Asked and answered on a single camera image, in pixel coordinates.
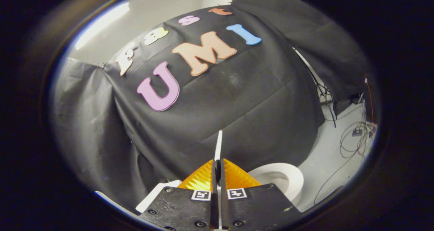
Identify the black tripod stand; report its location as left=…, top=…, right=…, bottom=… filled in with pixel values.
left=292, top=47, right=338, bottom=128

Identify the tangle of thin cables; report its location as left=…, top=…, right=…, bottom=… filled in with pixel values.
left=314, top=121, right=377, bottom=205

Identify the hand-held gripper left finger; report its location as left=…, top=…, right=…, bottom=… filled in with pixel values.
left=138, top=159, right=219, bottom=231

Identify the red cable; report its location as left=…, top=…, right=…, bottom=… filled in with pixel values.
left=364, top=74, right=374, bottom=123

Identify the white toilet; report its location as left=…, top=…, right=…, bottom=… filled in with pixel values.
left=136, top=162, right=304, bottom=214

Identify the black backdrop cloth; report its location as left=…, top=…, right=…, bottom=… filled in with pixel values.
left=53, top=0, right=373, bottom=213

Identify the white toilet lid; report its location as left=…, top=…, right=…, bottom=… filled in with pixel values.
left=214, top=130, right=223, bottom=230

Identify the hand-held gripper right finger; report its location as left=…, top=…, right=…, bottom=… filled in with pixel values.
left=220, top=158, right=302, bottom=231

